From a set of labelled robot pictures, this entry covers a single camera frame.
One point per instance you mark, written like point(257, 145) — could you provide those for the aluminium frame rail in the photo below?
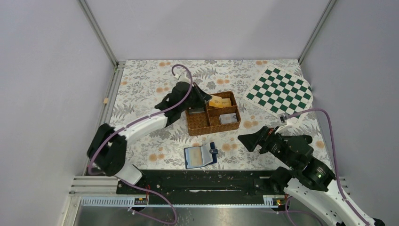
point(96, 187)

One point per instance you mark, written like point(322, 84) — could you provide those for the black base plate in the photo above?
point(204, 188)

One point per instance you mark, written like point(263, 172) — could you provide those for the grey card stack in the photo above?
point(228, 118)

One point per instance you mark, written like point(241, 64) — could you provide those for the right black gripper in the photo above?
point(251, 140)

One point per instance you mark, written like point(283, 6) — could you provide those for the woven wicker divided basket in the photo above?
point(208, 122)

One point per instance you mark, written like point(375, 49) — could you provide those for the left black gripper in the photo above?
point(203, 98)

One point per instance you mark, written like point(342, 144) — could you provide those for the green white chessboard mat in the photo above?
point(277, 92)

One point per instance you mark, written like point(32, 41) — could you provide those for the blue leather card holder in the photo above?
point(200, 156)

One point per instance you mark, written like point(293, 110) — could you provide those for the tan card box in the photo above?
point(222, 103)

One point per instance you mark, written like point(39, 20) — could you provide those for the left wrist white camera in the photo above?
point(183, 78)

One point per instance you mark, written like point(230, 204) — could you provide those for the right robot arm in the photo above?
point(306, 178)

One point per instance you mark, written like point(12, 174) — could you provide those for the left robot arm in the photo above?
point(109, 146)

